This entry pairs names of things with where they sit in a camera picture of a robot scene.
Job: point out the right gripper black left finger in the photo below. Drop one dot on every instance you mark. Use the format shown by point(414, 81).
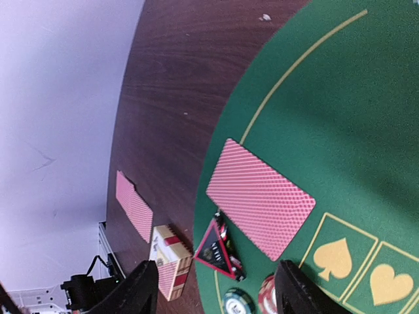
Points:
point(138, 293)

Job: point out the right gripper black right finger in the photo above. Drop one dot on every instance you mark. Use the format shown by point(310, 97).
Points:
point(296, 293)

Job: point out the red 5 chip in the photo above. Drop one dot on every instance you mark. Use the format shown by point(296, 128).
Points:
point(267, 296)

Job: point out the green 20 chip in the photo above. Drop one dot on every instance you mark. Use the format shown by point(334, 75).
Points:
point(237, 301)

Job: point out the dealt red card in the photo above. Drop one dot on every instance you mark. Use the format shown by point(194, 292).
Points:
point(124, 191)
point(141, 216)

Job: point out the black triangular all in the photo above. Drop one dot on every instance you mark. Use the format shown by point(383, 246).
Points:
point(217, 251)

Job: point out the red card pulled from deck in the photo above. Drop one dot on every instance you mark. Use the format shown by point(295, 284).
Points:
point(266, 206)

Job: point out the card deck box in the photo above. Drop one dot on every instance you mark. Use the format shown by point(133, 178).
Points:
point(173, 261)

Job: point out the green round poker mat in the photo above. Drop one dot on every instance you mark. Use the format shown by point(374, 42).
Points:
point(331, 103)

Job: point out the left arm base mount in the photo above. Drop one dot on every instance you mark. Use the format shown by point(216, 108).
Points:
point(82, 291)

